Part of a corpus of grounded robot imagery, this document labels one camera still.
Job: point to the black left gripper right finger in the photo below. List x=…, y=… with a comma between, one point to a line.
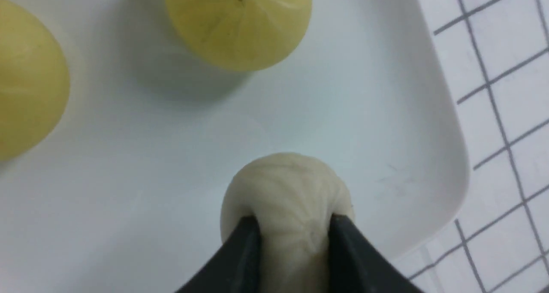
x=356, y=266

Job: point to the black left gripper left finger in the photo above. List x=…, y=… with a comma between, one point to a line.
x=235, y=266

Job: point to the white steamed bun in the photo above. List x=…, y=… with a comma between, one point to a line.
x=292, y=197

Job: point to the yellow steamed bun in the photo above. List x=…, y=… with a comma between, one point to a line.
x=34, y=81
x=240, y=35

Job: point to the white square plate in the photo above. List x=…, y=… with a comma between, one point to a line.
x=125, y=195

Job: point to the white grid tablecloth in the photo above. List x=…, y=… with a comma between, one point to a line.
x=494, y=55

